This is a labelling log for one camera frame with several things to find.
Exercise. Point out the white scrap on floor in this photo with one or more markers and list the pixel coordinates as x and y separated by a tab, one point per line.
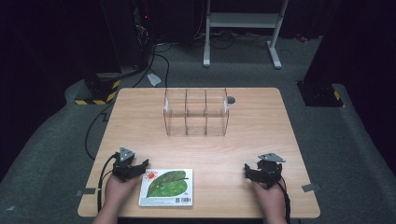
154	79

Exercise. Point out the black perforated base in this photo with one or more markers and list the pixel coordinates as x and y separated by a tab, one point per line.
320	95

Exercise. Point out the grey table grommet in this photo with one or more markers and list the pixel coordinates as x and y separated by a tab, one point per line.
231	100

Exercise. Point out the white book with green leaf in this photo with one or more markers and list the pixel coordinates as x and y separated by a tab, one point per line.
166	188

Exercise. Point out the white metal stand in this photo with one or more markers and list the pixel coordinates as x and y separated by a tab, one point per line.
244	20

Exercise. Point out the black base with yellow stripes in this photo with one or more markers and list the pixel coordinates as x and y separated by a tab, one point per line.
101	88

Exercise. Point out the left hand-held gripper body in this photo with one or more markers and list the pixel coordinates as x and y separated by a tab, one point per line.
122	168

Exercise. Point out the person's left hand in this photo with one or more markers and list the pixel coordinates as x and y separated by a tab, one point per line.
118	190

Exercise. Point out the person's right hand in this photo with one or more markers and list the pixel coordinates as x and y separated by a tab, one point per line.
270	197

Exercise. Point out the red object on floor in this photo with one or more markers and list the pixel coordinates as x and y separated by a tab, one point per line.
301	37

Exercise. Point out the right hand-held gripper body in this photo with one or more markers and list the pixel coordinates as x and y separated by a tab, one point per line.
269	172

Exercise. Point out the clear acrylic divided organizer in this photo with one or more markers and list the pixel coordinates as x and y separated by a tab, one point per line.
196	113

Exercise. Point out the grey tape piece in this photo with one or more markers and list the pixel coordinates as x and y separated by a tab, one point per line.
86	191
310	187

